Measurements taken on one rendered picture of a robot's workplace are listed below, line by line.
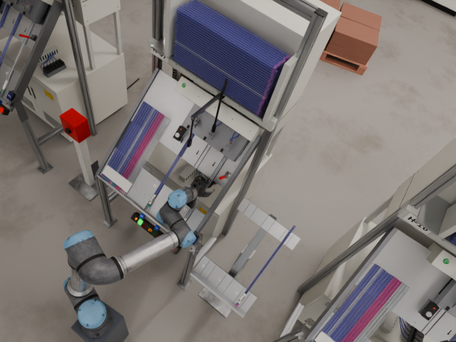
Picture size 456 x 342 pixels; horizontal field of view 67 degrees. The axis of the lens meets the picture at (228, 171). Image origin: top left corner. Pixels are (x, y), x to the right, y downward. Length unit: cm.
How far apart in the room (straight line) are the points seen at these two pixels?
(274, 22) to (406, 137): 292
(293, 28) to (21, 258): 226
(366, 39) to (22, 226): 390
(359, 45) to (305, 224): 234
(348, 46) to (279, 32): 295
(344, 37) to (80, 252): 375
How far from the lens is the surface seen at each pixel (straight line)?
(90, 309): 179
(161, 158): 232
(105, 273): 142
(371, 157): 380
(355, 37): 446
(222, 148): 175
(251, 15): 164
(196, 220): 189
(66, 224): 284
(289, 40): 158
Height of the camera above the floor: 251
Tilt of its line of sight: 55 degrees down
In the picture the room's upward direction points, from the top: 18 degrees clockwise
